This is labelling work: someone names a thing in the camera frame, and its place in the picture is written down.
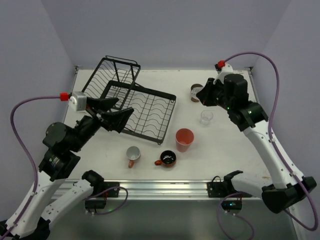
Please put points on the red orange mug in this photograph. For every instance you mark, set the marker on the red orange mug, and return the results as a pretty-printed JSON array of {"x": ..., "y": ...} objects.
[{"x": 167, "y": 159}]

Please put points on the black wire dish rack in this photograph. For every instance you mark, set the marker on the black wire dish rack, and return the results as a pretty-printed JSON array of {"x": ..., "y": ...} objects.
[{"x": 116, "y": 77}]

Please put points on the pink mug white inside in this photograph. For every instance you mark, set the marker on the pink mug white inside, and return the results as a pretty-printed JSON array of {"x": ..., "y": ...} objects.
[{"x": 133, "y": 154}]

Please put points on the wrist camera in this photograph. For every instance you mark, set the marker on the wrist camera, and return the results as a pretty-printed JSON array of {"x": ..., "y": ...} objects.
[
  {"x": 77, "y": 101},
  {"x": 223, "y": 69}
]

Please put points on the right control box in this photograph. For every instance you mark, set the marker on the right control box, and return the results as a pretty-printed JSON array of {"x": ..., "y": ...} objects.
[{"x": 232, "y": 206}]

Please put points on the tall pink cup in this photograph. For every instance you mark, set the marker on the tall pink cup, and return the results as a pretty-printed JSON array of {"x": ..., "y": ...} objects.
[{"x": 184, "y": 137}]

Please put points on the white and brown cup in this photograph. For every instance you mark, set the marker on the white and brown cup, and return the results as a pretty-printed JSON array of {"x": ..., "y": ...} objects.
[{"x": 196, "y": 85}]

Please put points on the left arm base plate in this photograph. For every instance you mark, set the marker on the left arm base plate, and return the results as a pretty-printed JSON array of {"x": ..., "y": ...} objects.
[{"x": 113, "y": 191}]

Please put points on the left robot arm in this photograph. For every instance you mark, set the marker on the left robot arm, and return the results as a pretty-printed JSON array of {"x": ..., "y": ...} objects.
[{"x": 37, "y": 214}]

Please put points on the left control box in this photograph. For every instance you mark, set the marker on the left control box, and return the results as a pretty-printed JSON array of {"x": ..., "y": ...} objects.
[{"x": 94, "y": 205}]

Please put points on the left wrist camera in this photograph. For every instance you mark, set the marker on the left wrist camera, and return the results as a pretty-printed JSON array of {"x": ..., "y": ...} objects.
[{"x": 77, "y": 101}]

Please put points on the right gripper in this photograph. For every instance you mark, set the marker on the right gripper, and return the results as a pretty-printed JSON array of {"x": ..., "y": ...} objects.
[{"x": 211, "y": 92}]

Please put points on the control box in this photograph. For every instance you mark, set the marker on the control box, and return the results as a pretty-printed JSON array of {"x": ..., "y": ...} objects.
[
  {"x": 232, "y": 206},
  {"x": 94, "y": 205}
]

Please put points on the aluminium mounting rail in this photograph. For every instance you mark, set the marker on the aluminium mounting rail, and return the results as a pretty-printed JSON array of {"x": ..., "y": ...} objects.
[{"x": 172, "y": 210}]

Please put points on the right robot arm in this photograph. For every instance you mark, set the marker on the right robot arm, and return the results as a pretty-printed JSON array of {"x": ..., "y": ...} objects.
[{"x": 289, "y": 185}]

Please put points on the clear glass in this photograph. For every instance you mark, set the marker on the clear glass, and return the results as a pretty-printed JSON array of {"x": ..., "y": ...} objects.
[
  {"x": 193, "y": 94},
  {"x": 205, "y": 117}
]

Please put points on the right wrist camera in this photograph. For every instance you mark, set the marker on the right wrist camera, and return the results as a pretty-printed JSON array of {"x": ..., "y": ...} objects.
[{"x": 223, "y": 69}]

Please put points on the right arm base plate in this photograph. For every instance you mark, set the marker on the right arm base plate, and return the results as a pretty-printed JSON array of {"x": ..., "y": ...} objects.
[{"x": 217, "y": 189}]

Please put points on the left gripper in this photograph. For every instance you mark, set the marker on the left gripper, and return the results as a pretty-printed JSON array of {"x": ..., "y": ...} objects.
[{"x": 97, "y": 115}]

